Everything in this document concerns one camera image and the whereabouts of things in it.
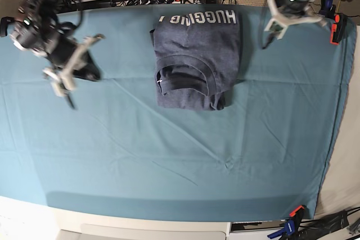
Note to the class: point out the orange black clamp, top right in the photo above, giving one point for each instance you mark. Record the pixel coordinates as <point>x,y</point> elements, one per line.
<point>338,28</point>

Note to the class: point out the blue orange clamp, bottom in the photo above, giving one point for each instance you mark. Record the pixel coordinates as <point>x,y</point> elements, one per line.
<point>291,225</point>

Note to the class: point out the black bracket, left edge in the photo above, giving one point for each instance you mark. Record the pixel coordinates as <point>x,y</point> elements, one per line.
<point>7,24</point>

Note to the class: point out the teal table cloth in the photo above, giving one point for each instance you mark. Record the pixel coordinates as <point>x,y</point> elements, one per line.
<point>120,154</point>

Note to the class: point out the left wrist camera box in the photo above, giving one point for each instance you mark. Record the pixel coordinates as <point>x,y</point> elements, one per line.
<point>278,29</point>

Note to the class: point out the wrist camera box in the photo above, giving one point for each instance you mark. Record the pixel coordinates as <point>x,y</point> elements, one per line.
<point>62,85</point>
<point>278,29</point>

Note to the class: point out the robot's left gripper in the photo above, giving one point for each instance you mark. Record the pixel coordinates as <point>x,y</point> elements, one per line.
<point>292,12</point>

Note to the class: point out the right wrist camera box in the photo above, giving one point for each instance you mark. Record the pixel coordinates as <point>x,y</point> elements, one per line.
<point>62,85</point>

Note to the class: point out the robot's right gripper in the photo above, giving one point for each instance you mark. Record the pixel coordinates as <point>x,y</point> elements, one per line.
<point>65,48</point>

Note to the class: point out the blue-grey T-shirt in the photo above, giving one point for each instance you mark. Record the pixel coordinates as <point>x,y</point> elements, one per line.
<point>198,58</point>

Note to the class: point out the blue clamp, top right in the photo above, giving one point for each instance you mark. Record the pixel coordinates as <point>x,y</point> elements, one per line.
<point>327,9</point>

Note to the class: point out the black bag, bottom right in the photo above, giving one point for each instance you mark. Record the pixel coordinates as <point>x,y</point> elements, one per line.
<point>323,226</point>

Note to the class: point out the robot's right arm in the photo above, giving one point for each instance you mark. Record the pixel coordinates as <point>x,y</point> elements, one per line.
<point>37,29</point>

